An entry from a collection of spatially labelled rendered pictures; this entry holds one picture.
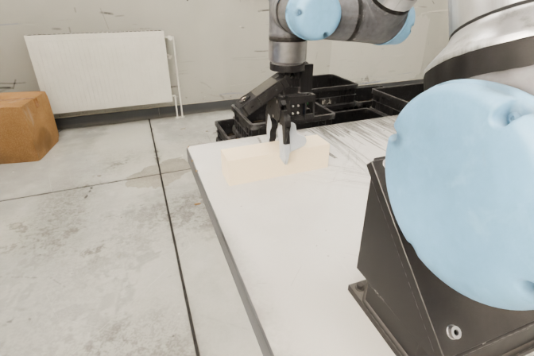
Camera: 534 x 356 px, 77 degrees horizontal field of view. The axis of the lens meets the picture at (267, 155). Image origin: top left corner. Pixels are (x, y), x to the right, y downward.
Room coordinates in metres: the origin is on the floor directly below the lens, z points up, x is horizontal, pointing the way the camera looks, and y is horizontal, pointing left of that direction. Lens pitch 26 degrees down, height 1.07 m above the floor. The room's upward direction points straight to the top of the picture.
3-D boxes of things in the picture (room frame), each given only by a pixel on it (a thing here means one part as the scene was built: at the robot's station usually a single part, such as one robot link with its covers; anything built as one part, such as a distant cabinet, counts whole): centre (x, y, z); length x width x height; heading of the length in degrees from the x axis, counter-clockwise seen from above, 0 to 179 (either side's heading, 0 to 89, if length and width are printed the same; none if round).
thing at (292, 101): (0.69, -0.05, 0.88); 0.09 x 0.08 x 0.12; 111
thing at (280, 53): (0.69, -0.04, 0.96); 0.08 x 0.08 x 0.05
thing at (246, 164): (0.68, -0.02, 0.73); 0.24 x 0.06 x 0.06; 111
